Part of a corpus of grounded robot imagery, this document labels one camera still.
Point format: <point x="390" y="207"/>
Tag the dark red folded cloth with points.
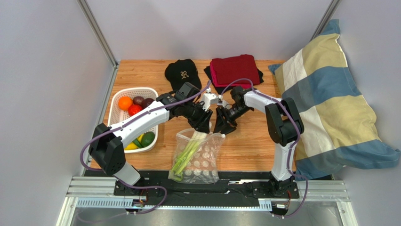
<point x="236" y="67"/>

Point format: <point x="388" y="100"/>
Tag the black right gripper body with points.
<point x="225" y="116"/>

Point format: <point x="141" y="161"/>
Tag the dark purple round fruit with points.
<point x="146" y="102"/>

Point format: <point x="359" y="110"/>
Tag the green chili pepper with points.
<point x="137" y="143"/>

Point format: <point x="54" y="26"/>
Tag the white perforated plastic basket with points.
<point x="117" y="115"/>

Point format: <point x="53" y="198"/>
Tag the black folded cloth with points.
<point x="220" y="88"/>

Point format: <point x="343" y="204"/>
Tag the red tomato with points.
<point x="134" y="109"/>

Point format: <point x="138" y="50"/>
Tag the orange fruit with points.
<point x="125" y="103"/>

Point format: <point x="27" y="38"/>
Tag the clear polka dot zip bag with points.
<point x="202" y="168"/>

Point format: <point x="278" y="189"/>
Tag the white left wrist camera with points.
<point x="209" y="99"/>

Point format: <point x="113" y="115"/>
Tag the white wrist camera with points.
<point x="209" y="99"/>
<point x="221" y="102"/>

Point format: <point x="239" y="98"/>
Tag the black baseball cap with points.
<point x="182" y="71"/>

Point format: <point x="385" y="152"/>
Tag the yellow banana bunch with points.
<point x="132" y="146"/>

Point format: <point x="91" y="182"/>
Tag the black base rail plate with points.
<point x="234" y="189"/>

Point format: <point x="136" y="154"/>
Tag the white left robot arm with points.
<point x="108" y="142"/>

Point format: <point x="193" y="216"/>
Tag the small dark purple fruit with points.
<point x="138" y="100"/>

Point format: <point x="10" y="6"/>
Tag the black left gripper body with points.
<point x="197" y="111"/>

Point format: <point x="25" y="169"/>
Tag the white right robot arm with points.
<point x="283" y="121"/>

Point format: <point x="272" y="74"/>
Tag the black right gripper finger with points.
<point x="221" y="125"/>
<point x="228" y="127"/>

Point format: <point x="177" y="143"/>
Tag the green avocado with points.
<point x="147" y="138"/>

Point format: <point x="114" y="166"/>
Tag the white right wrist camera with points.
<point x="221" y="102"/>

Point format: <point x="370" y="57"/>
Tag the blue yellow striped pillow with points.
<point x="339" y="124"/>

